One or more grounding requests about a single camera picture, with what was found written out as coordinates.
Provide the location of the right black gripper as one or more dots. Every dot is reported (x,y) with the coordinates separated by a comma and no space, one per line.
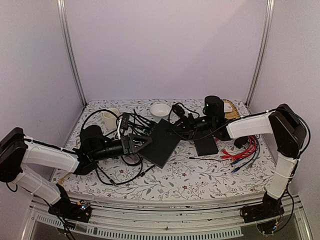
(187,127)

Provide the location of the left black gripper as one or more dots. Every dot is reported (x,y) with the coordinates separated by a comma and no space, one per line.
(132,150)

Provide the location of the black network switch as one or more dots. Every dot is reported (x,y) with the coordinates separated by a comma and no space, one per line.
(206,146)
(164,142)

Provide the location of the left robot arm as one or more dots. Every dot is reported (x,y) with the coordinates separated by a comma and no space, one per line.
(17,151)

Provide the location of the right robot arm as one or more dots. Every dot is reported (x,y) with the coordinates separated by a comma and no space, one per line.
(290,131)

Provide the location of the white ceramic bowl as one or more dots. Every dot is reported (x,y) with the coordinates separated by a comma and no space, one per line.
(160,110)

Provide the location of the cream ceramic mug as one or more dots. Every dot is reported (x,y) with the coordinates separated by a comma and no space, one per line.
(109,118)

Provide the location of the white small box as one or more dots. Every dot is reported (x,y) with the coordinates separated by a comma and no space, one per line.
(227,108)

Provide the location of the woven bamboo tray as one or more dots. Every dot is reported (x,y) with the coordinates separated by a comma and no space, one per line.
(231,115)

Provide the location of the black power adapter right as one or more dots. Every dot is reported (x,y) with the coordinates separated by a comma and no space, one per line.
(240,142)

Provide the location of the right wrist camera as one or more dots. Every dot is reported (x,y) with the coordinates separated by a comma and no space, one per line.
(178,110)

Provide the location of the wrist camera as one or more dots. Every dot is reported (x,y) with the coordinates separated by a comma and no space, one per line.
(123,124)
(178,110)

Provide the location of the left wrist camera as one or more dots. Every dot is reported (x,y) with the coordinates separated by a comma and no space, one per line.
(123,124)

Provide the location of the front aluminium rail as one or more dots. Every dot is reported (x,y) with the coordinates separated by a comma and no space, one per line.
(204,219)

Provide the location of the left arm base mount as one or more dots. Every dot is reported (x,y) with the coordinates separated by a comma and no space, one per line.
(64,208)

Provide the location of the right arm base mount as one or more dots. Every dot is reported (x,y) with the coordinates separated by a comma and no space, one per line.
(269,208)

